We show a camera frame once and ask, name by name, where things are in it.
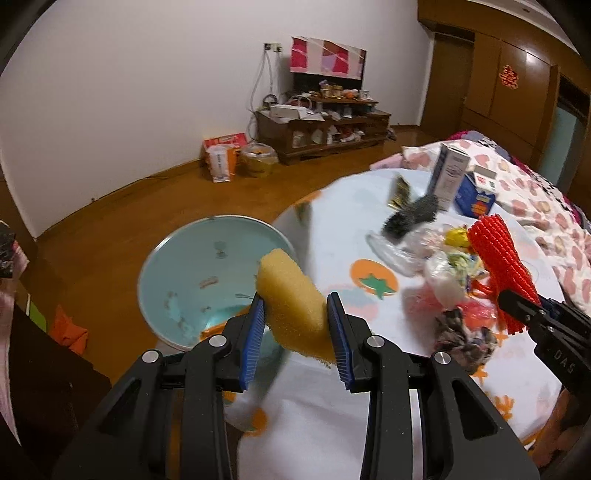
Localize orange white bag on floor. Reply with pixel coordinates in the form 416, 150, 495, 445
203, 133, 247, 160

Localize yellow sponge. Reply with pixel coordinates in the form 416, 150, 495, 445
255, 248, 338, 370

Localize dark snack wrapper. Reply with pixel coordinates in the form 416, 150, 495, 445
387, 175, 411, 208

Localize yellow plastic tub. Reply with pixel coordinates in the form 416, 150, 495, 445
239, 142, 280, 178

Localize white paper bag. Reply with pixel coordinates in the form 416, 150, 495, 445
209, 144, 237, 184

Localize plain clear plastic bag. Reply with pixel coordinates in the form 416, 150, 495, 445
367, 231, 430, 278

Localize red foam net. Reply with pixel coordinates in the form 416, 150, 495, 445
466, 215, 542, 335

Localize pink heart print blanket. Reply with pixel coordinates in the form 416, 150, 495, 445
369, 138, 591, 319

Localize tall white carton box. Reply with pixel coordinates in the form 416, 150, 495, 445
427, 142, 472, 212

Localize TV with patchwork cloth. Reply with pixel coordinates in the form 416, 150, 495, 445
291, 36, 368, 77

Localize patterned cloth rag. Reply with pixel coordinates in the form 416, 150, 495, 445
434, 308, 498, 373

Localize row of small jars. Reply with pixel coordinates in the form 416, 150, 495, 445
318, 80, 377, 100

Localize wooden door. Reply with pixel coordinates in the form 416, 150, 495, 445
433, 32, 475, 136

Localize light blue basin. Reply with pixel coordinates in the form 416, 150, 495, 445
137, 215, 298, 352

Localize green board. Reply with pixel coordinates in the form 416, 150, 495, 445
25, 295, 47, 331

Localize black scouring pad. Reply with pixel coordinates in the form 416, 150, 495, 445
381, 194, 439, 241

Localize hanging cables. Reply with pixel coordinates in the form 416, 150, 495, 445
249, 51, 279, 112

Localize blue cardboard box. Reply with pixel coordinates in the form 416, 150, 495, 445
454, 168, 499, 217

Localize black printed cloth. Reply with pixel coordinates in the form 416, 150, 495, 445
0, 220, 17, 278

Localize black television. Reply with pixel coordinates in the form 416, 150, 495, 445
292, 69, 363, 94

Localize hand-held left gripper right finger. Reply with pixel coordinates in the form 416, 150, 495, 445
326, 292, 541, 480

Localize wooden television stand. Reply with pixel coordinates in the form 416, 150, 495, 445
255, 95, 392, 166

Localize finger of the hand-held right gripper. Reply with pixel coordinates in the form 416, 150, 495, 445
540, 298, 591, 335
498, 290, 555, 344

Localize wooden wardrobe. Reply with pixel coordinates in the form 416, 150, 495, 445
418, 0, 591, 185

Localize pink striped cloth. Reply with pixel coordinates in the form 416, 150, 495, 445
0, 240, 31, 444

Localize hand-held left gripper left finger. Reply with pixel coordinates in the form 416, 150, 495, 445
53, 292, 267, 480

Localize orange cloth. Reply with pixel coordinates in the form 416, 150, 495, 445
50, 305, 89, 355

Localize flat white box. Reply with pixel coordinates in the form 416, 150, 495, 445
269, 104, 309, 120

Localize dark wooden cabinet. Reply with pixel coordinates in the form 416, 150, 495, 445
0, 300, 114, 480

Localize white tablecloth orange fruit print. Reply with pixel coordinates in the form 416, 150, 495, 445
222, 170, 573, 480

